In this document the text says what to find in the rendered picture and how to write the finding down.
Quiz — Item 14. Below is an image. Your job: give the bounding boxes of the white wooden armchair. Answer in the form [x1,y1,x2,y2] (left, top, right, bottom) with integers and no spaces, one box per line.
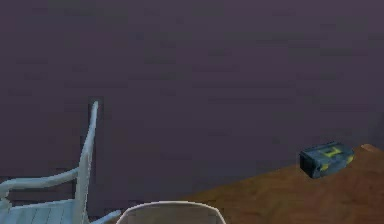
[0,100,122,224]

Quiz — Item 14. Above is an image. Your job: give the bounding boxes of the beige round-backed chair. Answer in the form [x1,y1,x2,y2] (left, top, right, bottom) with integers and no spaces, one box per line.
[115,200,228,224]

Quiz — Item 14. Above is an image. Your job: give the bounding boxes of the dark grey box yellow marks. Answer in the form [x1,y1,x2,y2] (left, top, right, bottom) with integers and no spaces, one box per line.
[299,141,355,180]

